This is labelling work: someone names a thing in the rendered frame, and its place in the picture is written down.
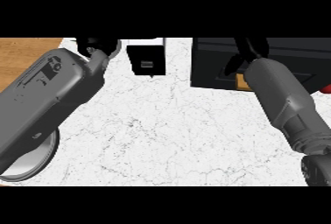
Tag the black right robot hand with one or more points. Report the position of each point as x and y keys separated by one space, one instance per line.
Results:
x=252 y=48

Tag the small black box appliance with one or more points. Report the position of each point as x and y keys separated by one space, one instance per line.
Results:
x=146 y=68

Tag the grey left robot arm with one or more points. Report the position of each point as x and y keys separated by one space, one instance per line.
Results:
x=38 y=99

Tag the white flat block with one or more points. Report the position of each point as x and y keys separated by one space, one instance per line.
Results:
x=144 y=41

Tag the large black appliance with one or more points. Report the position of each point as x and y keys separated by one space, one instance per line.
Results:
x=208 y=64

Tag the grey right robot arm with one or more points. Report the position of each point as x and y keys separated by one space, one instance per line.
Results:
x=283 y=105

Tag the brown wooden board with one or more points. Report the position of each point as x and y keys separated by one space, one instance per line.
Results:
x=20 y=58

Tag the red round object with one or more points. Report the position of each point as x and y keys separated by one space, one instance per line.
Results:
x=326 y=88

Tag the silver round plate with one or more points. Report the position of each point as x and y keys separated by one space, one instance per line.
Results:
x=32 y=164

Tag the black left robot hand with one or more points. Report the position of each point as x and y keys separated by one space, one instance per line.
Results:
x=99 y=43

